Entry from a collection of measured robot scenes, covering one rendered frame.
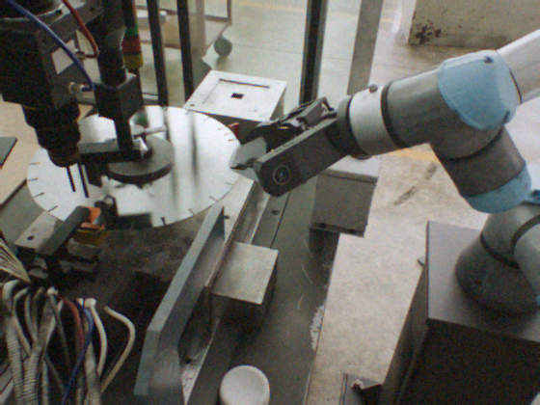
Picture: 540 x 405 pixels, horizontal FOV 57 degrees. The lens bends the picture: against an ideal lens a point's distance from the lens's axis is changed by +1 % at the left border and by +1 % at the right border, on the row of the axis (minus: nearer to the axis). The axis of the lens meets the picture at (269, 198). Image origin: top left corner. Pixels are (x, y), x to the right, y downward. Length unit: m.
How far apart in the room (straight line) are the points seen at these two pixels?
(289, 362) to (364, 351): 0.95
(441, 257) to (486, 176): 0.43
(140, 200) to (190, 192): 0.07
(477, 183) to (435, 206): 1.74
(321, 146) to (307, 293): 0.36
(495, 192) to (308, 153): 0.21
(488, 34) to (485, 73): 3.46
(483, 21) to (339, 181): 3.11
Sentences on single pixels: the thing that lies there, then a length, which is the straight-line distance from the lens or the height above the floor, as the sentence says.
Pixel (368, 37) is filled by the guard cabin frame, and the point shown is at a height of 1.02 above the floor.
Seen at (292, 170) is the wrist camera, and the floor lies 1.09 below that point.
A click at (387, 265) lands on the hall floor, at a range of 1.99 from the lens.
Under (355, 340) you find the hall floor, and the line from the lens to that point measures 1.75.
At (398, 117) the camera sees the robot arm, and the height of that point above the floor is 1.16.
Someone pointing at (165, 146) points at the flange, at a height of 0.96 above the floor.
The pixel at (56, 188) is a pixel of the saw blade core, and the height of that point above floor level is 0.95.
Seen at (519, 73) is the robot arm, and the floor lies 1.16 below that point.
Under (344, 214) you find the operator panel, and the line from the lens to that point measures 0.95.
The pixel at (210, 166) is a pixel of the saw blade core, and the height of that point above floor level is 0.95.
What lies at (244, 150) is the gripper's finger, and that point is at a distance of 0.66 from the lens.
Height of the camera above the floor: 1.42
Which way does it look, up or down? 40 degrees down
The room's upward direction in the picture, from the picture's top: 3 degrees clockwise
